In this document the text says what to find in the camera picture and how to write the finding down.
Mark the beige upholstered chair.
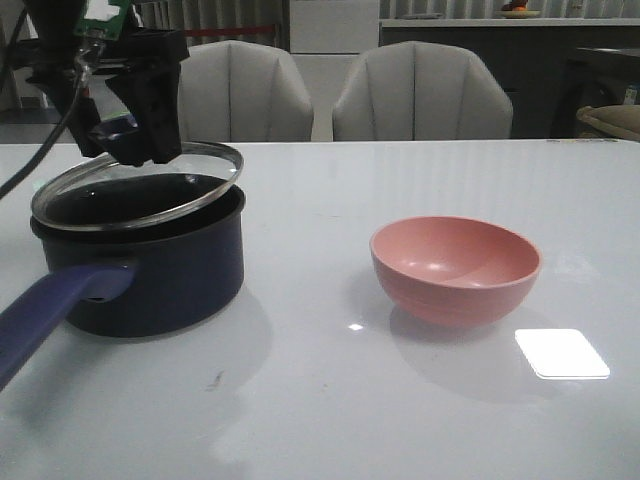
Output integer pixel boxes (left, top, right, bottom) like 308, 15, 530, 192
332, 41, 513, 141
178, 40, 314, 142

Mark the right beige upholstered chair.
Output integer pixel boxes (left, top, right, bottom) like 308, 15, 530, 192
332, 41, 513, 141

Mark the white refrigerator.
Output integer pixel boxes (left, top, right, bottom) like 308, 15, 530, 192
289, 1, 380, 54

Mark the red barrier belt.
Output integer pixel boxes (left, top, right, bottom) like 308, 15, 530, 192
183, 24, 278, 37

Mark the glass lid with blue knob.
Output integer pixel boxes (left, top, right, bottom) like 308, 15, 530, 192
31, 115, 244, 232

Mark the pink bowl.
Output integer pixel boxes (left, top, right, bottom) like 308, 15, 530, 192
369, 216, 542, 328

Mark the left beige upholstered chair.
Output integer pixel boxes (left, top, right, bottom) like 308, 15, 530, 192
178, 40, 314, 142

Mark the grey curtain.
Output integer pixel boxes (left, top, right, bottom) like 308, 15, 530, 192
136, 0, 290, 50

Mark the beige cushion at right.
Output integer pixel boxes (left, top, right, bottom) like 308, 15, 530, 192
576, 105, 639, 142

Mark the green circuit board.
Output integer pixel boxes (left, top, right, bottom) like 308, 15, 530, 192
73, 0, 131, 41

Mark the fruit plate on counter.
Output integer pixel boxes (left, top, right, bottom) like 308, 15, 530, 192
498, 0, 541, 19

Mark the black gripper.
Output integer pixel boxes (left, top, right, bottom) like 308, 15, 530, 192
11, 1, 188, 165

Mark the dark blue saucepan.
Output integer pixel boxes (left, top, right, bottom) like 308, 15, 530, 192
1, 186, 245, 385

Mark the black cable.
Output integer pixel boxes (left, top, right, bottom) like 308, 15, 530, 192
0, 9, 84, 201

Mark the dark kitchen counter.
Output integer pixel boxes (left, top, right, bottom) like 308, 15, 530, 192
379, 18, 639, 139

